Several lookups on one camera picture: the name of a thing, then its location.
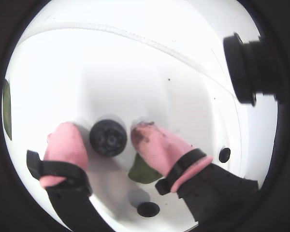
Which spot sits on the pink covered gripper finger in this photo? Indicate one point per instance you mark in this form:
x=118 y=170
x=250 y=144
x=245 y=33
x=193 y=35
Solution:
x=65 y=149
x=164 y=152

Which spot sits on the medium green leaf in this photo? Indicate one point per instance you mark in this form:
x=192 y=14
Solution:
x=141 y=172

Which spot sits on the dark blueberry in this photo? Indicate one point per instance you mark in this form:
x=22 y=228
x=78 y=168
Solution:
x=147 y=209
x=224 y=155
x=108 y=138

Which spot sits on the large dark green leaf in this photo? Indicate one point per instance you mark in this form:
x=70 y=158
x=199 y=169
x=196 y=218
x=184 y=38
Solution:
x=6 y=111

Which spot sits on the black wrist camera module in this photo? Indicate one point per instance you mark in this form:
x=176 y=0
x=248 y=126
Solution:
x=246 y=70

